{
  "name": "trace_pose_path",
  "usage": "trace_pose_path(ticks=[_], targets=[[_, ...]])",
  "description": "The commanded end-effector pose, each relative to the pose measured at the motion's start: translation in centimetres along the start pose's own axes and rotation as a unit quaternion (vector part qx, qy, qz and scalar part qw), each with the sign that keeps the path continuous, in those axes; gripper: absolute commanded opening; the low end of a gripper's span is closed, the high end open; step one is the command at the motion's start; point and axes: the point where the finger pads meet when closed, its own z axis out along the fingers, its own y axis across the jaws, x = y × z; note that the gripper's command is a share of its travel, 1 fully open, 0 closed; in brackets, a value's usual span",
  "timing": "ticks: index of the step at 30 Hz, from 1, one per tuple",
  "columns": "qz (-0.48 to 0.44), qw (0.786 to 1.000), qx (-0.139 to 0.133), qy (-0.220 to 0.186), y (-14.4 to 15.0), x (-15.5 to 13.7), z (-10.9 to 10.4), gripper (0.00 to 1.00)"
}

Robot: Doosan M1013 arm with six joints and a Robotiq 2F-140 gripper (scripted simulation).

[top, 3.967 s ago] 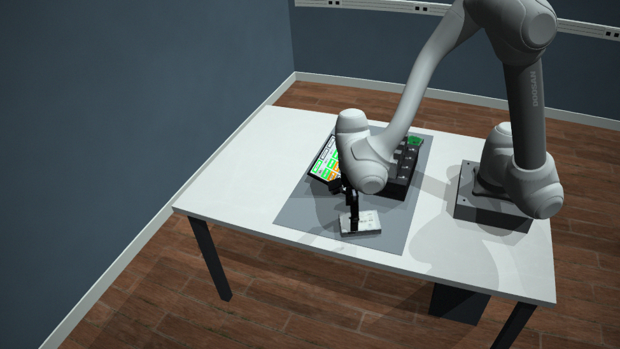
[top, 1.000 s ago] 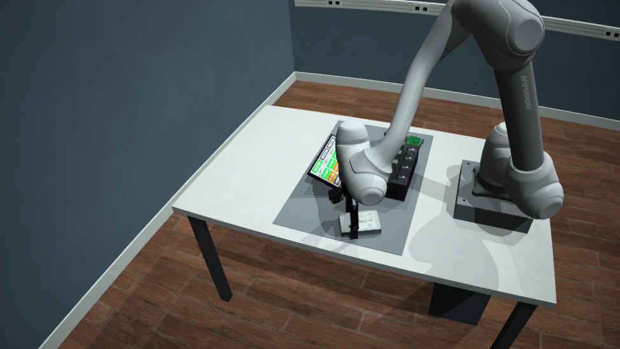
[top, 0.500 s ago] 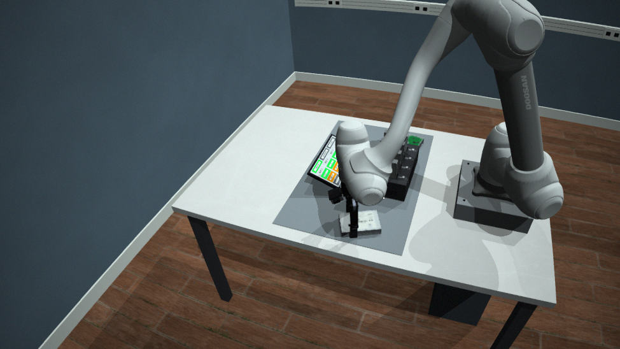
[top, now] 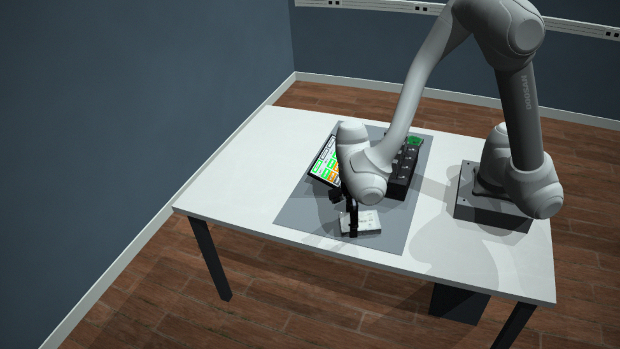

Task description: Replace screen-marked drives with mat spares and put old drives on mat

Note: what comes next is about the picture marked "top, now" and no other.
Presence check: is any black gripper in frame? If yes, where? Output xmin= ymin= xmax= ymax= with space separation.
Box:
xmin=341 ymin=181 xmax=358 ymax=238

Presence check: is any grey flat mat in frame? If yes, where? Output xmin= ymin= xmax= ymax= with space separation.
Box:
xmin=273 ymin=120 xmax=433 ymax=256

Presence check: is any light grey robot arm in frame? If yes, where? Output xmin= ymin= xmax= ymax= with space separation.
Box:
xmin=335 ymin=0 xmax=564 ymax=220

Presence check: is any black status display screen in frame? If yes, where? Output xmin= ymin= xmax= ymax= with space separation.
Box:
xmin=307 ymin=134 xmax=341 ymax=189

